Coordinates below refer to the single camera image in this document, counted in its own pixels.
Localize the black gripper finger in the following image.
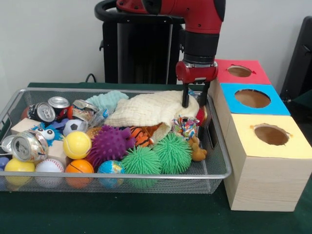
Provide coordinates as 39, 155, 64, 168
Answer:
198, 80, 210, 107
182, 83, 190, 108

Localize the orange basketball toy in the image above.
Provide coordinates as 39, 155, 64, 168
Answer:
65, 159, 95, 189

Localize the brown teddy toy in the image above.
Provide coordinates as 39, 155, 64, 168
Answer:
189, 136, 208, 162

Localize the blue globe ball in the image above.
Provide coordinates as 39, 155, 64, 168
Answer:
97, 160, 125, 189

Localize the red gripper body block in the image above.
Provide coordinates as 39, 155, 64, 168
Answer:
175, 61, 218, 85

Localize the cream muslin cloth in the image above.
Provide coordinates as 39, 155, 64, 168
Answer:
104, 90, 200, 143

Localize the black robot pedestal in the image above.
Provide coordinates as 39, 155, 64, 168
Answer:
95, 0, 188, 84

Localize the wooden box with three holes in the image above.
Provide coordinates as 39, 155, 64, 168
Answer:
209, 59, 312, 212

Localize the white baseball toy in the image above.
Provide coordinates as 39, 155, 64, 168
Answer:
35, 159, 66, 188

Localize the black chair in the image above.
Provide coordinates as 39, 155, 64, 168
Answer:
280, 16, 312, 105

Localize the purple spiky ball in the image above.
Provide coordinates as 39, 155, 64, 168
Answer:
88, 125, 136, 169

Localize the green spiky ball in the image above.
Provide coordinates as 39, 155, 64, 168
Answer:
154, 133, 193, 175
121, 145, 162, 190

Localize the yellow tennis ball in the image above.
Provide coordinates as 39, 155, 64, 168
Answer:
63, 131, 92, 160

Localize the shallow clear mesh bin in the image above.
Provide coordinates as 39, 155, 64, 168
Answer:
0, 88, 233, 195

